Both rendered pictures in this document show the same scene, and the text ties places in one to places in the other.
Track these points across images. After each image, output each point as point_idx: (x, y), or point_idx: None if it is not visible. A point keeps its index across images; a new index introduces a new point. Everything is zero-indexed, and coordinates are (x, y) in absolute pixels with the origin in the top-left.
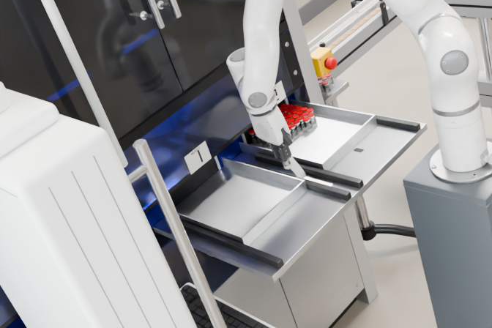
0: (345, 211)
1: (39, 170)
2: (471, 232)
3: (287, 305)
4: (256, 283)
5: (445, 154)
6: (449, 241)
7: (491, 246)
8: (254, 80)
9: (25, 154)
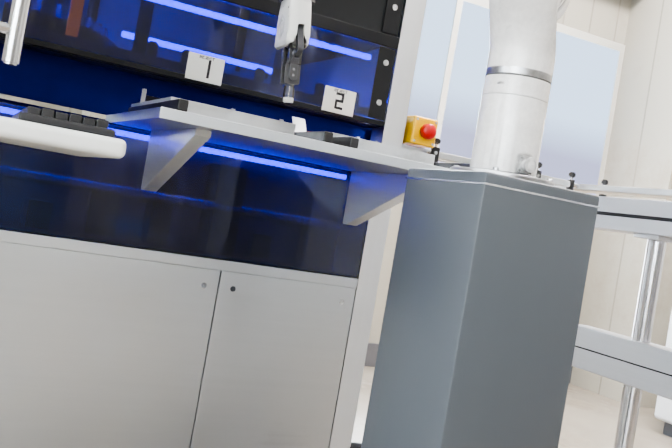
0: (312, 148)
1: None
2: (453, 242)
3: (199, 378)
4: (177, 298)
5: (475, 143)
6: (423, 271)
7: (469, 263)
8: None
9: None
